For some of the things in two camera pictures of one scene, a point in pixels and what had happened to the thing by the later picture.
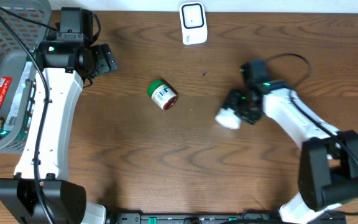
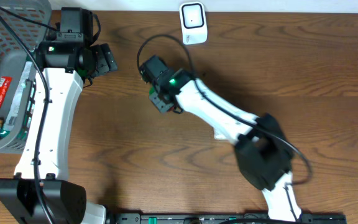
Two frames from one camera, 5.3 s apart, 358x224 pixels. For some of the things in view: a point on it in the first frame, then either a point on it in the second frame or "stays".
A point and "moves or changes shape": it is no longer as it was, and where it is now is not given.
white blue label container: (228, 118) moves or changes shape
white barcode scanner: (193, 24) stays
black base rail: (220, 218) stays
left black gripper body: (100, 61) stays
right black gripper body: (238, 102) → (159, 101)
